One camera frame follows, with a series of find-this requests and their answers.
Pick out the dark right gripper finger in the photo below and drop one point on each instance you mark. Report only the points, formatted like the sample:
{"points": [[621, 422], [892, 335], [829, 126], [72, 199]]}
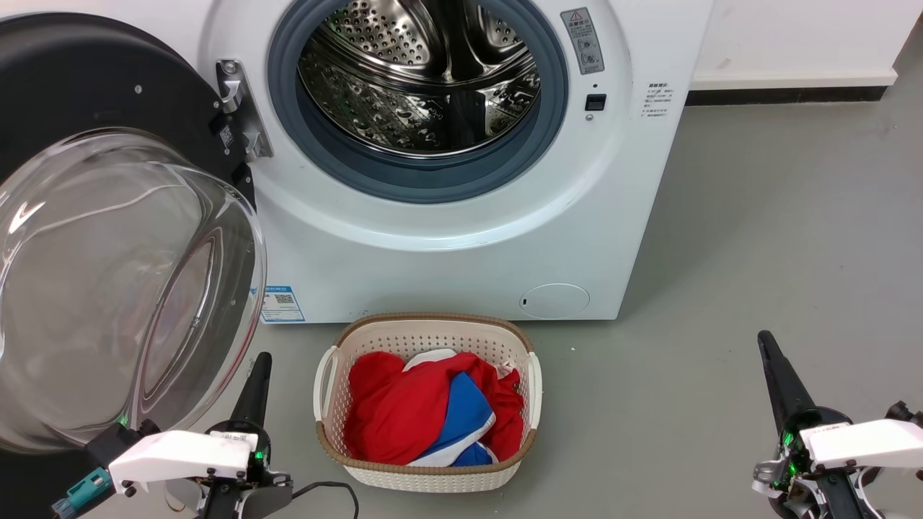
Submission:
{"points": [[795, 393], [777, 393]]}

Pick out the white front-load washing machine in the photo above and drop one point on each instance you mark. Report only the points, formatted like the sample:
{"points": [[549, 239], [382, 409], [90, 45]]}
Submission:
{"points": [[433, 267]]}

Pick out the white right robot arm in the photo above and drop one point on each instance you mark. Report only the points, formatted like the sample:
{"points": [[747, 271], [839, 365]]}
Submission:
{"points": [[905, 414]]}

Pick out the red garment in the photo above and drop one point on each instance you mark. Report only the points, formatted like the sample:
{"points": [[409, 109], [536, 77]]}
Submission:
{"points": [[396, 414]]}

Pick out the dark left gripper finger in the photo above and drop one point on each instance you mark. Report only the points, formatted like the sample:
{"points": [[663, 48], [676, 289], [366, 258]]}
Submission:
{"points": [[247, 400], [264, 404]]}

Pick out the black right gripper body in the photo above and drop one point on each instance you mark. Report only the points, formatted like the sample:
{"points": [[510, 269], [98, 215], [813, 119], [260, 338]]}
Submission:
{"points": [[829, 497]]}

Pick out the blue energy label sticker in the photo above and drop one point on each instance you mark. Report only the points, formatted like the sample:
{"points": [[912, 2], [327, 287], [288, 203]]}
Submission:
{"points": [[281, 304]]}

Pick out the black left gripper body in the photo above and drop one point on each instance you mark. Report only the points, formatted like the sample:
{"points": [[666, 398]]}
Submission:
{"points": [[249, 494]]}

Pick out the blue and white garment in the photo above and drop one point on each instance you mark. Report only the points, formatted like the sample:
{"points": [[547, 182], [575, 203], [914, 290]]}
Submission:
{"points": [[465, 418]]}

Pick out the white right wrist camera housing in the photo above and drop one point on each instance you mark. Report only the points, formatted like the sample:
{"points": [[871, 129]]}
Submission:
{"points": [[865, 443]]}

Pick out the metal door hinge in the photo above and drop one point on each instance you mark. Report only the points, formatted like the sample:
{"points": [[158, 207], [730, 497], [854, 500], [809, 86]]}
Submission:
{"points": [[241, 108]]}

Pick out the black round glass washer door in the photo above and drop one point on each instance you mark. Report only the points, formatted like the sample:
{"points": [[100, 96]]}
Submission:
{"points": [[94, 288]]}

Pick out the round white filter cover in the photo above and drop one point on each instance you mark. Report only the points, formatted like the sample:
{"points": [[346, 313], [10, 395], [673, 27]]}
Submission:
{"points": [[554, 301]]}

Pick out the black skirting strip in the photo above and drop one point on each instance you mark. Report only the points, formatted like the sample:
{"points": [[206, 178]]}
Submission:
{"points": [[786, 95]]}

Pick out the black text label sticker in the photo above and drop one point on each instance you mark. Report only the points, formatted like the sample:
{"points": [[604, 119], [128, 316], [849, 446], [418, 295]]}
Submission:
{"points": [[657, 99]]}

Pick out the beige plastic laundry basket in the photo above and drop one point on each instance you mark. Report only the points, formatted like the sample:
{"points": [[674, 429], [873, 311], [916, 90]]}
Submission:
{"points": [[418, 335]]}

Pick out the grey warning sticker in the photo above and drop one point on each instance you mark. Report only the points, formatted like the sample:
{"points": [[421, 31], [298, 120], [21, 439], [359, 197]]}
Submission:
{"points": [[583, 40]]}

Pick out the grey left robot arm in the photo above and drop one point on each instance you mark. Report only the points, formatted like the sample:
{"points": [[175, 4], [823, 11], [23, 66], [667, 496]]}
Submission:
{"points": [[270, 504]]}

